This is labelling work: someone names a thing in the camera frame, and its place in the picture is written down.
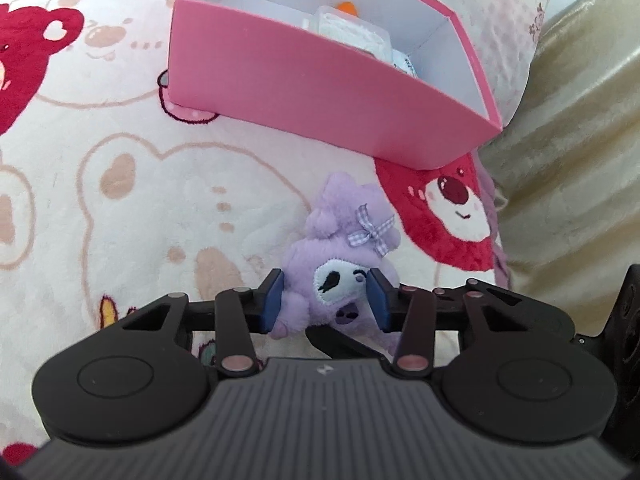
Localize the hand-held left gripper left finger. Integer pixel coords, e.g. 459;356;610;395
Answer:
120;269;287;375

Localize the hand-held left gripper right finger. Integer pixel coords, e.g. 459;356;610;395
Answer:
369;266;521;375

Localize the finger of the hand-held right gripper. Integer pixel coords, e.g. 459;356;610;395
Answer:
432;279;506;310
304;325;401;362

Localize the purple plush toy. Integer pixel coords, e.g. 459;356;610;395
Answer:
267;171;401;353

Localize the pink cardboard box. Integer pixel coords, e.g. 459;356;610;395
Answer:
166;0;502;171

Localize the blue wet wipe packet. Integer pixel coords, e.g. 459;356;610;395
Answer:
391;49;420;80

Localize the clear floss pick box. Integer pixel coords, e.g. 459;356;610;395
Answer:
310;4;392;56

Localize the bear printed blanket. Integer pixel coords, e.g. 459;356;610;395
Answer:
0;0;508;461

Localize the gold shiny cloth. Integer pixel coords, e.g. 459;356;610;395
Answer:
477;0;640;311

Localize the pink checked pillow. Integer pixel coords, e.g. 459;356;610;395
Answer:
435;0;558;128

